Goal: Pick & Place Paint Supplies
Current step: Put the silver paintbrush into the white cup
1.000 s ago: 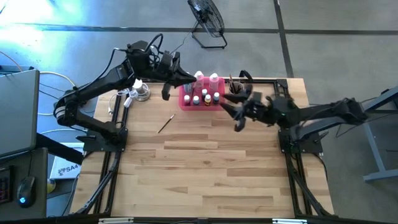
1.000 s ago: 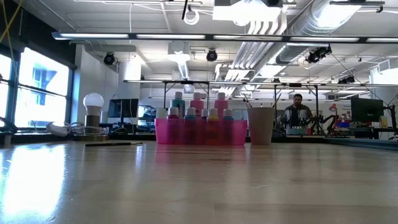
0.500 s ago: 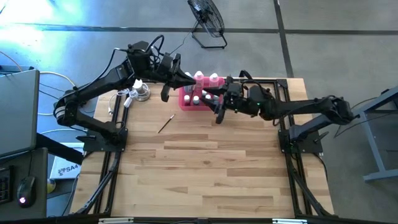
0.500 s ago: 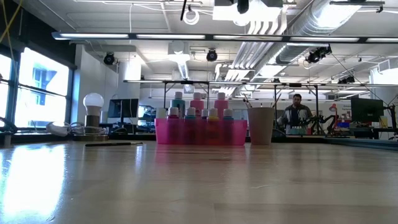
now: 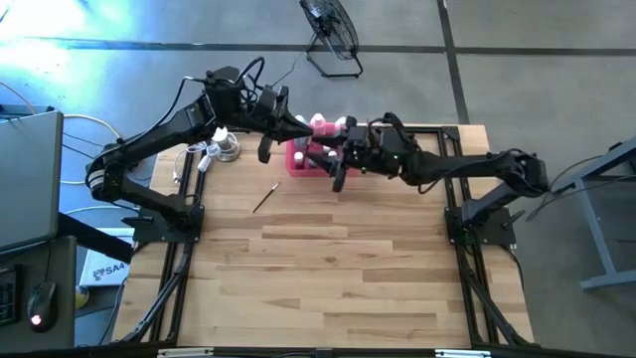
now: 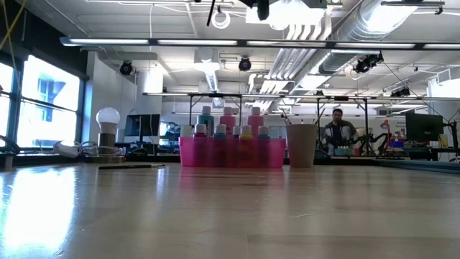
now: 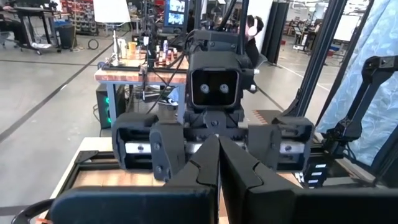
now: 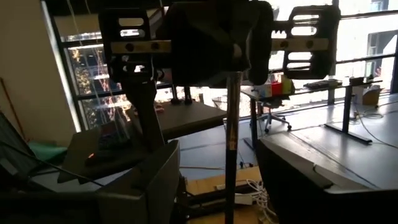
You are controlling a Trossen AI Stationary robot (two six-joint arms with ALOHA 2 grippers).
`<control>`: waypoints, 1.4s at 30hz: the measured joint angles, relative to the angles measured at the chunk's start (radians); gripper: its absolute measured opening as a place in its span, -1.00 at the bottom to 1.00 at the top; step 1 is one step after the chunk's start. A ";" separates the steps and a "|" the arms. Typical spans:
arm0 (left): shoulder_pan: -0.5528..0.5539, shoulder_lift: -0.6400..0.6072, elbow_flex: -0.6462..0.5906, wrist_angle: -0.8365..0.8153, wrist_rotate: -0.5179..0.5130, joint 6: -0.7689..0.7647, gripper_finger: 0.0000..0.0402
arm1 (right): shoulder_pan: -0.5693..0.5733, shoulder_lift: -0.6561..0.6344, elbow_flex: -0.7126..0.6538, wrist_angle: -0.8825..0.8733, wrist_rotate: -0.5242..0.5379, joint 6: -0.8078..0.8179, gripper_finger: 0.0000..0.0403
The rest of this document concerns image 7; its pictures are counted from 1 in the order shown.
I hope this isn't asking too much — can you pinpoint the orange cup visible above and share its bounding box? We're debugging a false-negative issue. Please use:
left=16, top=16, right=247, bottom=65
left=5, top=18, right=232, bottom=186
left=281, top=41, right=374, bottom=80
left=127, top=42, right=138, bottom=59

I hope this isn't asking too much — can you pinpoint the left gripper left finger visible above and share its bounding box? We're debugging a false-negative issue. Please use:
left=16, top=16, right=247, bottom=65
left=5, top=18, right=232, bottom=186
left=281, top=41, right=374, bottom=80
left=166, top=135, right=221, bottom=190

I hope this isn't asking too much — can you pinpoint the black cable coil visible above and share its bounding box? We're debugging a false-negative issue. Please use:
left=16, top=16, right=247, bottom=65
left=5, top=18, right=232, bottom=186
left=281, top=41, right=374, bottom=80
left=87, top=37, right=100, bottom=51

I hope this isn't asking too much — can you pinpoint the grey metal table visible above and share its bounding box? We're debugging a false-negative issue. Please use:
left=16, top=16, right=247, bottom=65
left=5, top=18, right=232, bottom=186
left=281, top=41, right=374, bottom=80
left=94, top=57, right=190, bottom=125

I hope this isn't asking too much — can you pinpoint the person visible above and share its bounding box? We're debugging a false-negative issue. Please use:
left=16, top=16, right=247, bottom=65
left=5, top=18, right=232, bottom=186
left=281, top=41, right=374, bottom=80
left=244, top=14, right=266, bottom=68
left=0, top=5, right=29, bottom=45

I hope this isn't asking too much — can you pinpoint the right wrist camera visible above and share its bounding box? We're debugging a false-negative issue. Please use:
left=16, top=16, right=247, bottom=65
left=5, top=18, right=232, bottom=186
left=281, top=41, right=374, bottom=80
left=186, top=51, right=256, bottom=110

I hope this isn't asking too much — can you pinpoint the person's foot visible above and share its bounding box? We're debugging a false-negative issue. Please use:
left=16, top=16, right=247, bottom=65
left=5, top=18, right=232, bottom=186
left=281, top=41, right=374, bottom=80
left=161, top=95, right=180, bottom=107

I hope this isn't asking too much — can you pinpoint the white lamp shade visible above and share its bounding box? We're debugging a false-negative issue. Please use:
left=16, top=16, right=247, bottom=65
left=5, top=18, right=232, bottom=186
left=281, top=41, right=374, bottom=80
left=92, top=0, right=132, bottom=24

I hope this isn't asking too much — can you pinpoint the black desk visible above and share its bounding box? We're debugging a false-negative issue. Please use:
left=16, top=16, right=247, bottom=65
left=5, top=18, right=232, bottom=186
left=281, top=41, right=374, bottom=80
left=12, top=6, right=63, bottom=56

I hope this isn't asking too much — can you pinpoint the black trash bin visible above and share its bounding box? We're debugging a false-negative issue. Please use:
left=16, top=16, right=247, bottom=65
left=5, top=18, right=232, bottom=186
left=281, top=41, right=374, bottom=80
left=55, top=23, right=77, bottom=50

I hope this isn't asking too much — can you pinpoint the black folding partition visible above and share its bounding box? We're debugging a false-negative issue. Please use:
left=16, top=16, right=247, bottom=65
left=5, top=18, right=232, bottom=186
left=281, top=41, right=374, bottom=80
left=261, top=1, right=290, bottom=65

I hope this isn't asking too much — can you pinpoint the black box green light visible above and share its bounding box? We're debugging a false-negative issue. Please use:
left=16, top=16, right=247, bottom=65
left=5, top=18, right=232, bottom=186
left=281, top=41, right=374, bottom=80
left=95, top=83, right=118, bottom=129

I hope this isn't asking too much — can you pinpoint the lit display screen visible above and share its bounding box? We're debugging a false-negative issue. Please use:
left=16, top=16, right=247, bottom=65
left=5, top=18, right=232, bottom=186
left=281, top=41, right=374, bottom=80
left=163, top=0, right=190, bottom=34

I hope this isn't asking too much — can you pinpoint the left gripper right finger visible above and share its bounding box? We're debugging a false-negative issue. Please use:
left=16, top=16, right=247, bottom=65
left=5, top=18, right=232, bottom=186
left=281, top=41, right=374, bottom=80
left=220, top=136, right=298, bottom=224

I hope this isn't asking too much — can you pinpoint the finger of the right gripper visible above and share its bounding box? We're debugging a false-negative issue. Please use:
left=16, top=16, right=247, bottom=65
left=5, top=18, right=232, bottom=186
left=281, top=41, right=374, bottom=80
left=248, top=124, right=282, bottom=172
left=149, top=121, right=187, bottom=182

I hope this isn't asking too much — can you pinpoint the white board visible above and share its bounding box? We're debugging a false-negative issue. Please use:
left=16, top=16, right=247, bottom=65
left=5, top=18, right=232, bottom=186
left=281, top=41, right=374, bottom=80
left=333, top=14, right=362, bottom=43

